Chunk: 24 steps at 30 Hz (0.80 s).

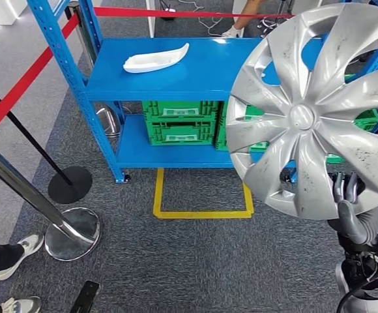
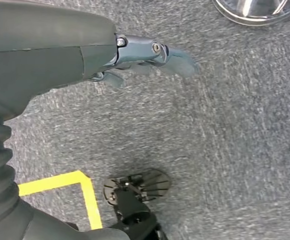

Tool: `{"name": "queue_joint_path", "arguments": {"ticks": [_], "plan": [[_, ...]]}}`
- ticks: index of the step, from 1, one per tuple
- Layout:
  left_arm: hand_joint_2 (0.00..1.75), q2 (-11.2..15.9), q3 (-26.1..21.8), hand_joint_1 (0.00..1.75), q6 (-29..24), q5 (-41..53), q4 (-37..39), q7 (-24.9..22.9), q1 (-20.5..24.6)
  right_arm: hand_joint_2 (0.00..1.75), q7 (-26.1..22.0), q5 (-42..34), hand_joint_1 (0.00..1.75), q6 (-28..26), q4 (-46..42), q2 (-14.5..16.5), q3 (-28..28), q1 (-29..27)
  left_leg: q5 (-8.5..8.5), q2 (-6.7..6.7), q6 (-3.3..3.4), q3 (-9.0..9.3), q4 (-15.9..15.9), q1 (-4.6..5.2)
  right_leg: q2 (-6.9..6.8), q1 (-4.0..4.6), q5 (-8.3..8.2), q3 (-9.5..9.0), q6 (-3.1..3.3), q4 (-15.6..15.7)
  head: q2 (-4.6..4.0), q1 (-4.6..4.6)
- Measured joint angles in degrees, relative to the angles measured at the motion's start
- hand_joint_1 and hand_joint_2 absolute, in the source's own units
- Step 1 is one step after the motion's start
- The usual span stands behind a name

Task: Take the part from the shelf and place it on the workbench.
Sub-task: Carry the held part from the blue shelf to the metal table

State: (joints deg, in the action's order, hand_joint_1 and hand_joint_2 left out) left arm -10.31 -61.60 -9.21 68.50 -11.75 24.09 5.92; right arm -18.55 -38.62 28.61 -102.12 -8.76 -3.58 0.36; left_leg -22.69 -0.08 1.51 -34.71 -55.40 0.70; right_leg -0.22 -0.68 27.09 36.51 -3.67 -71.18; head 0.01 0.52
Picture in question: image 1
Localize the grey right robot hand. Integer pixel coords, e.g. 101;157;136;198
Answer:
332;171;370;246

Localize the silver plastic hubcap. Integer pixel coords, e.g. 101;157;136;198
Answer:
226;3;378;221

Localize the blue metal shelf rack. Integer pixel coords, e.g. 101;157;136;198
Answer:
27;0;378;185

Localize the white curved plastic part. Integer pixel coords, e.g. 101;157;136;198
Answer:
123;42;190;74

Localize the green plastic crate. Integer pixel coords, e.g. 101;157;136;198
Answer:
143;100;220;147
326;108;378;164
214;101;269;153

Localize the chrome stool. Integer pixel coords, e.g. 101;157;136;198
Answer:
257;0;293;31

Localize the seated person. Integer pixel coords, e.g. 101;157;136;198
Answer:
222;0;265;39

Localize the red barrier belt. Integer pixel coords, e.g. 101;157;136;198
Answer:
0;14;79;140
93;6;293;20

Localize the white desk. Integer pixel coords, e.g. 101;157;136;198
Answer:
145;0;261;39

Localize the chrome stanchion with round base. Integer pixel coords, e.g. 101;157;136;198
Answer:
64;1;122;138
0;137;103;263

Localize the black stanchion with round base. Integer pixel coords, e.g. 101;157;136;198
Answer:
0;76;93;205

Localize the standing person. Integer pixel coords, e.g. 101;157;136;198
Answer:
0;233;45;313

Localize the white block with light strip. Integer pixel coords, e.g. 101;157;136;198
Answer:
0;0;28;27

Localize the white floor cable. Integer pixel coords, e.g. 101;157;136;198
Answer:
176;0;232;38

